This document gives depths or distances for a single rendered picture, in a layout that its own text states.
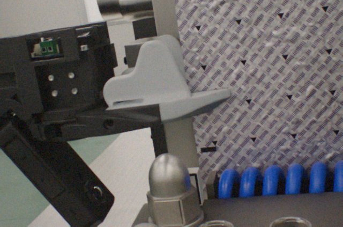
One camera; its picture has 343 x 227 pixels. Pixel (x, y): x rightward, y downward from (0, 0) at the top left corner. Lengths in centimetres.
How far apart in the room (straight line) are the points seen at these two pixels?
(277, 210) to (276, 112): 8
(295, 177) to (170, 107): 10
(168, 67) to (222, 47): 4
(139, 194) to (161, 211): 42
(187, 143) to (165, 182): 16
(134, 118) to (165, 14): 13
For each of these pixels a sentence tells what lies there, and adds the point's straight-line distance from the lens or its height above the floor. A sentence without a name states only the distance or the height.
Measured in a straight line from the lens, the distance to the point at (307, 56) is 35.
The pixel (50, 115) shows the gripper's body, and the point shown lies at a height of 110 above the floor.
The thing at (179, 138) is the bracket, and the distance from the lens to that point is 45.
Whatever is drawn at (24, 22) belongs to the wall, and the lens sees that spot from 672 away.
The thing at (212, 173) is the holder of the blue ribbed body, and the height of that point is 104.
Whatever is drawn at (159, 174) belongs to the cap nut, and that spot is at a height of 107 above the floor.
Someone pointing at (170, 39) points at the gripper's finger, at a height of 114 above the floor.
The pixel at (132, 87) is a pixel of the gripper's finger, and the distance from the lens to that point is 34.
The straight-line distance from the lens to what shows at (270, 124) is 36.
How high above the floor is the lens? 117
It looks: 11 degrees down
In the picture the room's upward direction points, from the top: 9 degrees counter-clockwise
